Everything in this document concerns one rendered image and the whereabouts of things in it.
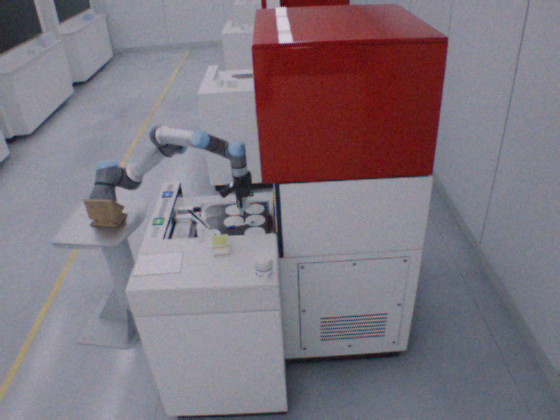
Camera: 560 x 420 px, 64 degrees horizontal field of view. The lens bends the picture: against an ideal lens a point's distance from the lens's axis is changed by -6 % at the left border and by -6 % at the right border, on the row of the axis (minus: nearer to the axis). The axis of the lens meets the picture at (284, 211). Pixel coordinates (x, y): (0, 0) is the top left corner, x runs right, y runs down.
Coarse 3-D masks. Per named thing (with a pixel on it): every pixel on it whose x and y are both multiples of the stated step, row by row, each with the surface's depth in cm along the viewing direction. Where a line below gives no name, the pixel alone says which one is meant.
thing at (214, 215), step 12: (228, 204) 250; (252, 204) 250; (264, 204) 249; (204, 216) 242; (216, 216) 241; (228, 216) 241; (240, 216) 240; (264, 216) 239; (216, 228) 232; (228, 228) 231; (240, 228) 231; (264, 228) 230
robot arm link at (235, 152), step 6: (234, 144) 209; (240, 144) 209; (228, 150) 210; (234, 150) 208; (240, 150) 208; (228, 156) 212; (234, 156) 209; (240, 156) 209; (234, 162) 211; (240, 162) 211; (246, 162) 214; (234, 168) 213; (240, 168) 213
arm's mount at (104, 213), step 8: (88, 200) 244; (96, 200) 243; (104, 200) 243; (88, 208) 247; (96, 208) 246; (104, 208) 245; (112, 208) 245; (120, 208) 254; (96, 216) 249; (104, 216) 248; (112, 216) 248; (120, 216) 254; (96, 224) 252; (104, 224) 252; (112, 224) 251
